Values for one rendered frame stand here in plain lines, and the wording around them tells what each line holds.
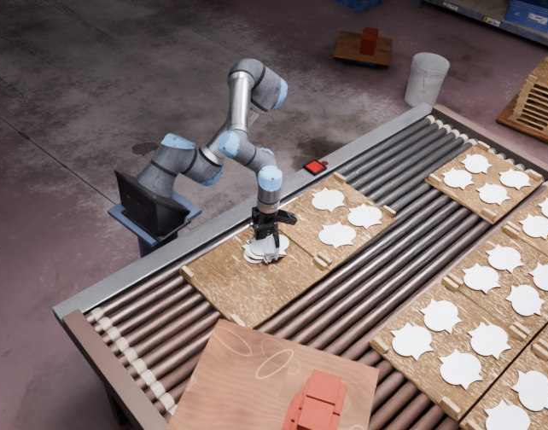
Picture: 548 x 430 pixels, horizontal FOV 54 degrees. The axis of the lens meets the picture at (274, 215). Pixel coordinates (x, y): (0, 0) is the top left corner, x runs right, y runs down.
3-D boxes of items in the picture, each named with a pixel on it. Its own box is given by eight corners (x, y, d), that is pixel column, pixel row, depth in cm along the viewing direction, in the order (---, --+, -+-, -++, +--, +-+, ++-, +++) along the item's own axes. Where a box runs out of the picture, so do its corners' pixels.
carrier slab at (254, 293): (178, 273, 192) (178, 270, 191) (264, 221, 214) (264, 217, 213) (243, 337, 175) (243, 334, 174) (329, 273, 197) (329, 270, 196)
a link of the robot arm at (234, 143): (241, 39, 195) (234, 140, 167) (263, 56, 201) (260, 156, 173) (220, 58, 202) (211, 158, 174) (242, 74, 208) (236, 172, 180)
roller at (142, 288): (84, 321, 181) (82, 312, 177) (428, 119, 281) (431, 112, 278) (91, 330, 178) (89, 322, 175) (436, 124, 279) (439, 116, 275)
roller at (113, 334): (100, 340, 176) (97, 333, 172) (444, 129, 276) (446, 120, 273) (107, 351, 173) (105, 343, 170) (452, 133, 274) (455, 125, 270)
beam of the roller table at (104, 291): (55, 317, 183) (50, 307, 179) (421, 111, 290) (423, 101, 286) (67, 334, 179) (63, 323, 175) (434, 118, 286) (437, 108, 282)
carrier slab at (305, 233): (264, 220, 214) (264, 217, 213) (332, 177, 236) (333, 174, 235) (329, 272, 197) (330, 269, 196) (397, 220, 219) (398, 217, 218)
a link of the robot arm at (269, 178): (280, 162, 176) (284, 179, 170) (277, 187, 184) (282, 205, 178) (256, 163, 175) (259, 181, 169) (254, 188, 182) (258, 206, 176)
